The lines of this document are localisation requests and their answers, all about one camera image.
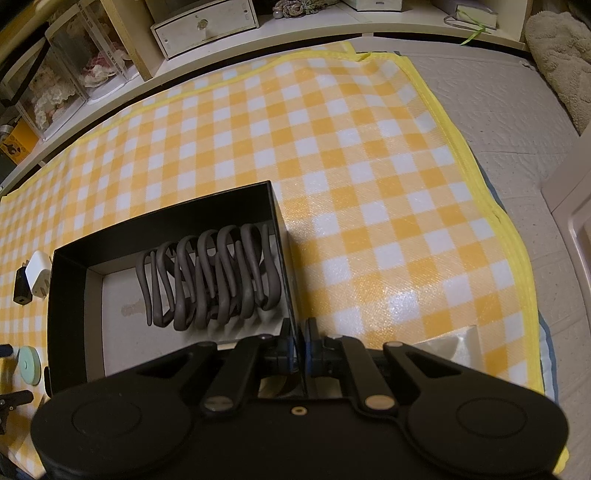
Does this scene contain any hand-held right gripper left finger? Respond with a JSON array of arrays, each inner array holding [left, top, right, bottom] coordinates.
[[90, 333, 299, 419]]

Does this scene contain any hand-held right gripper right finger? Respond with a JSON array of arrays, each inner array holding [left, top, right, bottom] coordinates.
[[305, 333, 468, 416]]

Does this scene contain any mint green tape measure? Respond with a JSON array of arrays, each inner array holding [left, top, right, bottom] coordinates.
[[17, 346, 43, 387]]

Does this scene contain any black charger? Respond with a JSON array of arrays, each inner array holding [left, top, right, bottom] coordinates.
[[14, 265, 32, 305]]

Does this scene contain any white charger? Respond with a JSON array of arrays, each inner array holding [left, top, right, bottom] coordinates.
[[24, 251, 52, 297]]

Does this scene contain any black box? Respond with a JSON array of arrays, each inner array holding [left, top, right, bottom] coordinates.
[[47, 181, 308, 398]]

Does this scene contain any grey wavy rack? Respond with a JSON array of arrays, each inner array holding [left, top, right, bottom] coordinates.
[[136, 223, 283, 331]]

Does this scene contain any yellow checkered mat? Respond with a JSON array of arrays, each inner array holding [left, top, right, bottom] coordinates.
[[0, 41, 571, 480]]

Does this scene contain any yellow box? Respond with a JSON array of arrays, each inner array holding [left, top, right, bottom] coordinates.
[[0, 121, 40, 164]]

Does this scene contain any doll case white dress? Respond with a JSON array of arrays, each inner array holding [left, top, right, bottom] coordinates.
[[0, 60, 89, 142]]

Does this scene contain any grey quilted mattress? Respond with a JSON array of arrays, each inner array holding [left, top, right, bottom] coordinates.
[[397, 46, 591, 421]]

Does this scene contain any white door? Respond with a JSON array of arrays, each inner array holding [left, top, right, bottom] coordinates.
[[539, 134, 591, 298]]

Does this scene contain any doll case red dress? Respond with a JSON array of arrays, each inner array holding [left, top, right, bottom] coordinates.
[[46, 0, 140, 101]]

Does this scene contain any wooden headboard shelf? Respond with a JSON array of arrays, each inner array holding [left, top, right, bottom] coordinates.
[[0, 0, 532, 195]]

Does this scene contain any white drawer box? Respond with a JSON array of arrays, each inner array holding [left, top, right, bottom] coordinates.
[[151, 0, 258, 59]]

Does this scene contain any green ribbon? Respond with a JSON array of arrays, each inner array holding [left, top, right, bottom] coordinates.
[[459, 25, 487, 47]]

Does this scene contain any thin notebook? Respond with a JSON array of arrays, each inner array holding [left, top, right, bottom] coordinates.
[[444, 2, 499, 30]]

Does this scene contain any beige plush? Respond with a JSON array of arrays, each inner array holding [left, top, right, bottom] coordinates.
[[525, 11, 591, 136]]

